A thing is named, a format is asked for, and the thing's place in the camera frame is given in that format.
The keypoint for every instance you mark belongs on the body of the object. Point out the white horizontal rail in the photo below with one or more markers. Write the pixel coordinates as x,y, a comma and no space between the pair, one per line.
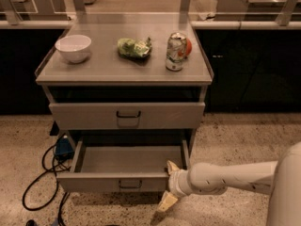
203,25

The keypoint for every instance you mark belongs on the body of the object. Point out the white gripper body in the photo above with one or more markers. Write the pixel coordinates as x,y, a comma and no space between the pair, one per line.
176,183

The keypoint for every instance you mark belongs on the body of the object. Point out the orange fruit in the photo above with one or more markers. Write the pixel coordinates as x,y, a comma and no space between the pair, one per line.
188,49

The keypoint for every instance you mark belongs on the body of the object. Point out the white bowl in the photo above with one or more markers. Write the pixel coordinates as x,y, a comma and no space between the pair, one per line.
74,48

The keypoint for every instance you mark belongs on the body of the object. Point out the green crumpled chip bag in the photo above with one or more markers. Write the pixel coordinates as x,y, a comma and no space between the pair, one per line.
134,48

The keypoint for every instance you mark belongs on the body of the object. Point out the grey drawer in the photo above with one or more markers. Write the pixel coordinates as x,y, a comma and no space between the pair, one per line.
111,116
122,168

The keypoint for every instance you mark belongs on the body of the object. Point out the blue power box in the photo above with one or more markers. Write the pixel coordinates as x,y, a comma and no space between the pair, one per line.
63,149

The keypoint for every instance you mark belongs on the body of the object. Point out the grey drawer cabinet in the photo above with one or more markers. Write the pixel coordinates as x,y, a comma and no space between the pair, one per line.
108,77

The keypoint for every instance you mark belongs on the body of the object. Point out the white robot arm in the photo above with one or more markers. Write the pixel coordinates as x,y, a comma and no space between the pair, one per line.
280,180

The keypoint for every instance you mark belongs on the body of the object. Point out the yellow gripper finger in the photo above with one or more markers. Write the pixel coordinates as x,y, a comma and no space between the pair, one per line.
168,200
171,167

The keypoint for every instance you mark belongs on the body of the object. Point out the grey background table left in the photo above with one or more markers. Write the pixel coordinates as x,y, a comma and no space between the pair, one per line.
34,10

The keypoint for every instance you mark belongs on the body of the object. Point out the grey top drawer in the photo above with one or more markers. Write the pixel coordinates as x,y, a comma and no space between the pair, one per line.
111,116

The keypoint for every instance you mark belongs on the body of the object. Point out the grey background counter right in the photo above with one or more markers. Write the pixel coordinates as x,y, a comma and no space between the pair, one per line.
248,10

